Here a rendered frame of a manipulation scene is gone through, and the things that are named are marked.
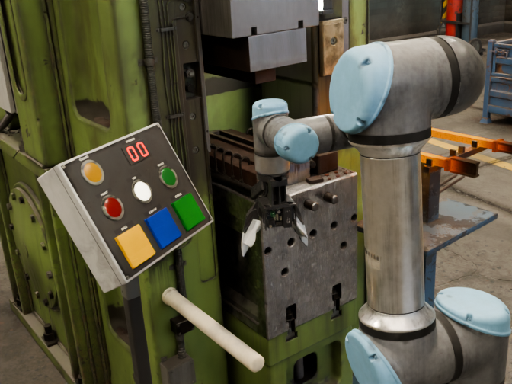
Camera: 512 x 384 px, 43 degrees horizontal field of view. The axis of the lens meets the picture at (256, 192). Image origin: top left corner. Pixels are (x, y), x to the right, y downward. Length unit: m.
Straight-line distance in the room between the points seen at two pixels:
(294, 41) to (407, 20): 8.21
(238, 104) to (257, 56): 0.60
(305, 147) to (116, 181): 0.44
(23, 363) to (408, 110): 2.35
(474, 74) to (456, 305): 0.36
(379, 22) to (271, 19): 7.93
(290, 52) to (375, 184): 0.97
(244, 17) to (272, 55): 0.14
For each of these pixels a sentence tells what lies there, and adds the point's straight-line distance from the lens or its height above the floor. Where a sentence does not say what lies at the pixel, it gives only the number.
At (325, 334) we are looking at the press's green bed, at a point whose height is 0.39.
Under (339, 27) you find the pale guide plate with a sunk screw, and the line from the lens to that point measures 2.12.
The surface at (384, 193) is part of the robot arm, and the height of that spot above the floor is 1.26.
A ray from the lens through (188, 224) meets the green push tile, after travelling 1.52.
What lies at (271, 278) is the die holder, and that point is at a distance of 1.92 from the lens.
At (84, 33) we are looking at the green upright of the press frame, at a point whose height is 1.37.
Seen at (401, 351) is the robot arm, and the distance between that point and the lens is 0.99.
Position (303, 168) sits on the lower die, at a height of 0.95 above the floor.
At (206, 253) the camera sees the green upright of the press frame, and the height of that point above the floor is 0.71.
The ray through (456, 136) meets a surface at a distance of 2.23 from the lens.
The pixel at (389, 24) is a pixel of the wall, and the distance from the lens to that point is 9.81.
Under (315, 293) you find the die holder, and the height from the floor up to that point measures 0.56.
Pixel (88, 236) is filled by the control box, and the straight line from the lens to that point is 1.38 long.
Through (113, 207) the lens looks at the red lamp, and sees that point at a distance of 1.40.
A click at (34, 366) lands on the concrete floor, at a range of 2.93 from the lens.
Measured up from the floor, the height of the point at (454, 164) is 0.96.
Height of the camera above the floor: 1.60
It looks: 21 degrees down
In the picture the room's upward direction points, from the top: 3 degrees counter-clockwise
